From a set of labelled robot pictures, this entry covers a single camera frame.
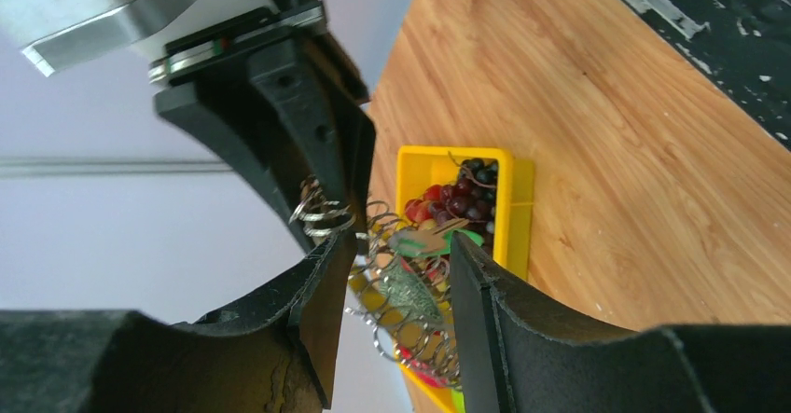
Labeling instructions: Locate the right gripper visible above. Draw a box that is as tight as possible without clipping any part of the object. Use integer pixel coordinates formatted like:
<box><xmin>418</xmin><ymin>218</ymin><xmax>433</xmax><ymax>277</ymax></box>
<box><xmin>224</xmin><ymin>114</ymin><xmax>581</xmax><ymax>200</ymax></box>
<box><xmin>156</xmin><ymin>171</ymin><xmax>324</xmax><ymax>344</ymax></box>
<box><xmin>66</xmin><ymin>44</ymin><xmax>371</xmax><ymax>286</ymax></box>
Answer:
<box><xmin>148</xmin><ymin>1</ymin><xmax>376</xmax><ymax>251</ymax></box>

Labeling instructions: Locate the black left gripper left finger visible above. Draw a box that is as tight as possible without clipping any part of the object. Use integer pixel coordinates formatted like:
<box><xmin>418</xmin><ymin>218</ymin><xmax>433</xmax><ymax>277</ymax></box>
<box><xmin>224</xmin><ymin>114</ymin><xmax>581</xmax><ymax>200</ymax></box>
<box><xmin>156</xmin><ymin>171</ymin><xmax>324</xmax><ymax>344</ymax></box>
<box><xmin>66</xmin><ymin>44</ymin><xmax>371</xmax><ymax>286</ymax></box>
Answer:
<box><xmin>1</xmin><ymin>233</ymin><xmax>357</xmax><ymax>412</ymax></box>

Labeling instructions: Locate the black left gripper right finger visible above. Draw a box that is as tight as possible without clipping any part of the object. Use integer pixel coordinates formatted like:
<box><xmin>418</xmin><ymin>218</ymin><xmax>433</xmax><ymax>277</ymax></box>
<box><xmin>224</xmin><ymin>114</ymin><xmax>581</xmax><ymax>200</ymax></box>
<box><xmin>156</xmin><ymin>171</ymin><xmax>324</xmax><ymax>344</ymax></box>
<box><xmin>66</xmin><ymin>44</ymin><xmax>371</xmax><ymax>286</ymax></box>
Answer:
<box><xmin>451</xmin><ymin>233</ymin><xmax>790</xmax><ymax>412</ymax></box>

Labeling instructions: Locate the keyring chain with green tag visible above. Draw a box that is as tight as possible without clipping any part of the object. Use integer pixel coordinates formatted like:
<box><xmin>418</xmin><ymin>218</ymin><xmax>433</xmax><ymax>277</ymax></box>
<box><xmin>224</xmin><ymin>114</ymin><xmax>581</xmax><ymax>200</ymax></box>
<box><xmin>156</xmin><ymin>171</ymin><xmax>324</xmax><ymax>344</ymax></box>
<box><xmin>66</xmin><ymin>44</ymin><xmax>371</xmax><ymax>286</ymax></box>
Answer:
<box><xmin>288</xmin><ymin>175</ymin><xmax>462</xmax><ymax>387</ymax></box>

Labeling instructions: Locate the green key tag with ring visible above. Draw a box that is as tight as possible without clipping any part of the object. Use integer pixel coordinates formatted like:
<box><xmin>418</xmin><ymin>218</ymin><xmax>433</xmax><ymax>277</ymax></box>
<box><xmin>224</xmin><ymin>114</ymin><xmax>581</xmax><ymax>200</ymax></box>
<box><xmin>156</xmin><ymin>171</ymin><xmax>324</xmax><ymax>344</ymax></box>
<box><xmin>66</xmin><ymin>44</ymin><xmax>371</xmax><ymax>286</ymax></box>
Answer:
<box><xmin>386</xmin><ymin>218</ymin><xmax>484</xmax><ymax>258</ymax></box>

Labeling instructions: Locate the yellow plastic tray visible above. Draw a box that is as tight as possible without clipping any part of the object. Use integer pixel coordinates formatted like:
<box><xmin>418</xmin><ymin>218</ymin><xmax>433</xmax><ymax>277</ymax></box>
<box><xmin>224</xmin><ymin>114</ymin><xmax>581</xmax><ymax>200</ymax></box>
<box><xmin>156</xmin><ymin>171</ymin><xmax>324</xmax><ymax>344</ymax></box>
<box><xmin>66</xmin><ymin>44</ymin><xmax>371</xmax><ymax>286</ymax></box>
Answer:
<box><xmin>347</xmin><ymin>145</ymin><xmax>534</xmax><ymax>412</ymax></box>

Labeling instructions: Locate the green netted melon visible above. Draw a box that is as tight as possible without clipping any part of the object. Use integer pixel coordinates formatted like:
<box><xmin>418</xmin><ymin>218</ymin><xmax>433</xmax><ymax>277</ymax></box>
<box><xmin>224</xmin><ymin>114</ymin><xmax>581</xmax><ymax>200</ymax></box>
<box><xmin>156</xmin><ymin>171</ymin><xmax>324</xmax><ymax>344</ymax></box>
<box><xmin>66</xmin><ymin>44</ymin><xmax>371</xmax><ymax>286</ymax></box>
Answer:
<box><xmin>379</xmin><ymin>267</ymin><xmax>444</xmax><ymax>324</ymax></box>

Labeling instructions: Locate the purple grape bunch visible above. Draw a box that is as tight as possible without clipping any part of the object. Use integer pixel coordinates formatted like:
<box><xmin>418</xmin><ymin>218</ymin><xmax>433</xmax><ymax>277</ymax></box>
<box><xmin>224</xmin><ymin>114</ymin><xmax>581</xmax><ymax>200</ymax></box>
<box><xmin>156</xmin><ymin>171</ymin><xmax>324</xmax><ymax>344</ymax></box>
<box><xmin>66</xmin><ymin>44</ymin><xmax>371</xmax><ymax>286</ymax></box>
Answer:
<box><xmin>435</xmin><ymin>157</ymin><xmax>499</xmax><ymax>243</ymax></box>

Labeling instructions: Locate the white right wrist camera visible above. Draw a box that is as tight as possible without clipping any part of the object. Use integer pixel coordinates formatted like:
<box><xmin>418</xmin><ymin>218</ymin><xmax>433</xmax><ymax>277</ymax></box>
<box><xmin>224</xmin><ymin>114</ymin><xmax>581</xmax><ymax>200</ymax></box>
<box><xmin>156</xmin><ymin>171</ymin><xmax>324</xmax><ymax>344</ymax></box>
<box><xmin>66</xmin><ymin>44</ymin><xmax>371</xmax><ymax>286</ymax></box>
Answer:
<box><xmin>1</xmin><ymin>0</ymin><xmax>277</xmax><ymax>76</ymax></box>

